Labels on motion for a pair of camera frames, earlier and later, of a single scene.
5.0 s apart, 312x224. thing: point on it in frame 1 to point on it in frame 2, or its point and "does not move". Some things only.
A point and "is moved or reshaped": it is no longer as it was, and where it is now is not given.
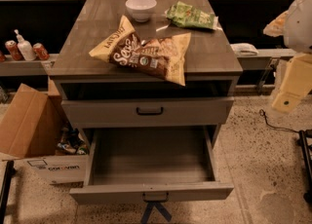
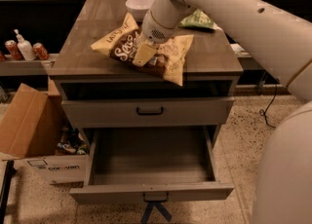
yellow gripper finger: (296, 83) to (160, 24)
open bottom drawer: (152, 164) does not move
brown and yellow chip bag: (162, 56) is moved or reshaped
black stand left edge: (5, 191) does not move
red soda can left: (14, 50) does not move
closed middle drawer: (146, 112) does not move
